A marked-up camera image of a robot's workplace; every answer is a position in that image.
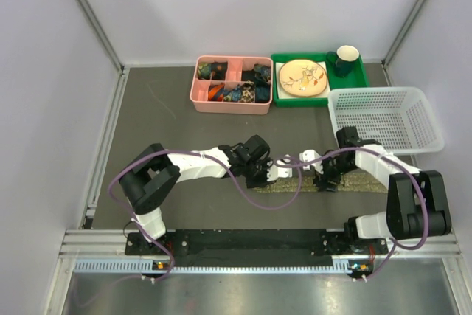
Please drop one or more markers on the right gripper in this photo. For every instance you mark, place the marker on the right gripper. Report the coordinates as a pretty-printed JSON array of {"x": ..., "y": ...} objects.
[{"x": 321, "y": 181}]

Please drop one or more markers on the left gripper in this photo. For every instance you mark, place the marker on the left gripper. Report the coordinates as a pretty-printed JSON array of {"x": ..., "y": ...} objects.
[{"x": 262, "y": 181}]

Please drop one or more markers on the olive green patterned tie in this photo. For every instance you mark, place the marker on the olive green patterned tie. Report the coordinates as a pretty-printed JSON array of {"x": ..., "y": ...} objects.
[{"x": 352, "y": 182}]

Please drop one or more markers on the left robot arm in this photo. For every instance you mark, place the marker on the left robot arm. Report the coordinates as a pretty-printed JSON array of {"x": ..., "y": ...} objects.
[{"x": 154, "y": 173}]

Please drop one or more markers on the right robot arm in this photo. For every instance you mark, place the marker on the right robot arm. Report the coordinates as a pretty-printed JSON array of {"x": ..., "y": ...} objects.
[{"x": 416, "y": 202}]

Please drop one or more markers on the rolled dark paisley tie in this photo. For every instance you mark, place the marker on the rolled dark paisley tie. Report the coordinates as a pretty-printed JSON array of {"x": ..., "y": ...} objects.
[{"x": 247, "y": 94}]

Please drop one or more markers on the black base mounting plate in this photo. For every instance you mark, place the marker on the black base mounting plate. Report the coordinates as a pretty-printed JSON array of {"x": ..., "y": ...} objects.
[{"x": 264, "y": 247}]

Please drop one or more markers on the rolled orange blue tie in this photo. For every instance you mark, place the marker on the rolled orange blue tie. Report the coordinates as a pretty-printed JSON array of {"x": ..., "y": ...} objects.
[{"x": 217, "y": 93}]

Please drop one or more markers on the white perforated plastic basket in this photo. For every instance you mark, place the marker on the white perforated plastic basket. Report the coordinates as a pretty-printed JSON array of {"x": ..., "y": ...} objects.
[{"x": 400, "y": 118}]

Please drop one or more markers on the pink divided storage box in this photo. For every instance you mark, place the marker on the pink divided storage box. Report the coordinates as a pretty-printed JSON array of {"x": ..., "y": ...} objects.
[{"x": 236, "y": 64}]

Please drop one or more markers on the rolled teal patterned tie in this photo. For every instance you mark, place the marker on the rolled teal patterned tie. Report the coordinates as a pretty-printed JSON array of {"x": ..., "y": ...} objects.
[{"x": 260, "y": 75}]

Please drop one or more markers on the cream floral plate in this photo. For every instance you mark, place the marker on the cream floral plate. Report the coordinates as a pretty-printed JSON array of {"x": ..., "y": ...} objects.
[{"x": 302, "y": 79}]

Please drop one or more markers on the rolled dark floral tie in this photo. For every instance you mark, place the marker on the rolled dark floral tie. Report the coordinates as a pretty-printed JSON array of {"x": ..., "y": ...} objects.
[{"x": 212, "y": 71}]

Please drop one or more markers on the dark green mug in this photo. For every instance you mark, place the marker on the dark green mug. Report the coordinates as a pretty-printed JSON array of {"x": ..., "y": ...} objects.
[{"x": 343, "y": 59}]

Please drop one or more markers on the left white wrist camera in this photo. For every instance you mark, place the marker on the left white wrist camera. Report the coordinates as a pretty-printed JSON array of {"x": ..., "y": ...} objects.
[{"x": 275, "y": 173}]

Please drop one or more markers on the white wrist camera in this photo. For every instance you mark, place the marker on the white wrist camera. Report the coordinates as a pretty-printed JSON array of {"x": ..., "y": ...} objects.
[
  {"x": 308, "y": 156},
  {"x": 275, "y": 173}
]

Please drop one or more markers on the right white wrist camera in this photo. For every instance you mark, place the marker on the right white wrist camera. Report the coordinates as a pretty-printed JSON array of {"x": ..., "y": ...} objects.
[{"x": 308, "y": 156}]

